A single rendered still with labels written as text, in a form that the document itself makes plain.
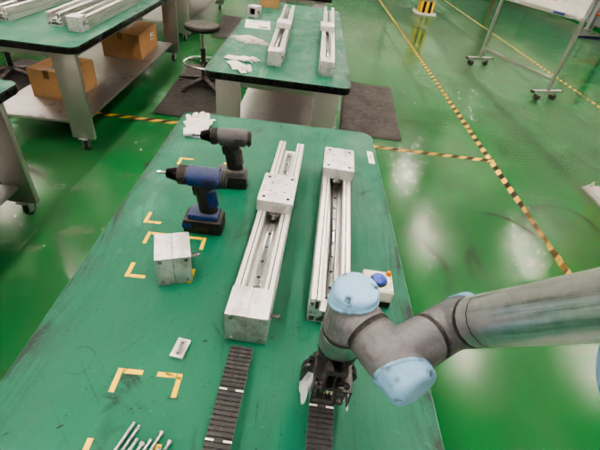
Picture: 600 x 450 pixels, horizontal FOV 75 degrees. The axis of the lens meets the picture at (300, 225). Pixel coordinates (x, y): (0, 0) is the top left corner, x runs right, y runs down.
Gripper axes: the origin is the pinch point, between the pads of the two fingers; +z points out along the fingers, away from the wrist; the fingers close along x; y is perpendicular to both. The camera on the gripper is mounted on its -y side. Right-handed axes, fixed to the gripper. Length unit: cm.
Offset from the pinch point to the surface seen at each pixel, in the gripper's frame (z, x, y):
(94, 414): 3.1, -44.6, 10.4
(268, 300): -6.4, -14.9, -16.7
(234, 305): -6.4, -22.3, -13.7
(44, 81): 45, -224, -240
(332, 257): -2.7, 0.2, -38.8
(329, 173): -7, -3, -77
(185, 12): 44, -209, -525
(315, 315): 0.7, -2.9, -20.1
